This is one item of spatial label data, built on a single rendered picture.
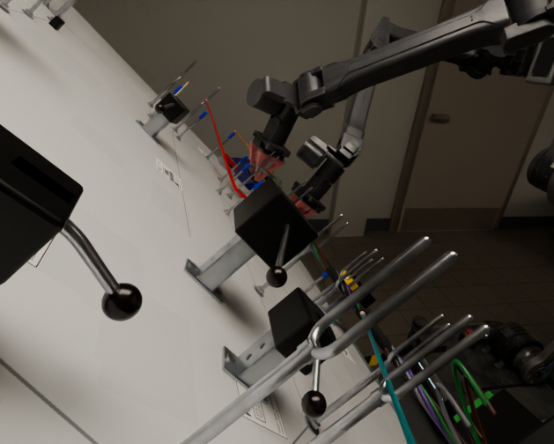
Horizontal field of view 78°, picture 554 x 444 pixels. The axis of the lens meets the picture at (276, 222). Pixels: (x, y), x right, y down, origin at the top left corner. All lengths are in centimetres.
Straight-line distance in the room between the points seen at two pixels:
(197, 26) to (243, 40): 30
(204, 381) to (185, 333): 3
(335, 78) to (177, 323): 59
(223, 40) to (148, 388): 246
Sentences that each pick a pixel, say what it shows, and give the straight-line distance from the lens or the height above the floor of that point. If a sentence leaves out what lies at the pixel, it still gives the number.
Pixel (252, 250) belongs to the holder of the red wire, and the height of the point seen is 126.
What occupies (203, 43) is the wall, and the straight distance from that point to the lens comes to 257.
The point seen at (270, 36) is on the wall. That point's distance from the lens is 260.
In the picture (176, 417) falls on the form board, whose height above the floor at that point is 125.
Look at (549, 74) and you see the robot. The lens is 141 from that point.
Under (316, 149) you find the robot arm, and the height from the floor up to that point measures 120.
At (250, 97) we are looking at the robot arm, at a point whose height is 132.
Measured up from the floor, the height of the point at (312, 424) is 115.
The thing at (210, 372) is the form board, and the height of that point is 123.
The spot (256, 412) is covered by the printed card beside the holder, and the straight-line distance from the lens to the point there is 26.
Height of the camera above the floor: 142
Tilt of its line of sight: 27 degrees down
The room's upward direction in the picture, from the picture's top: 4 degrees clockwise
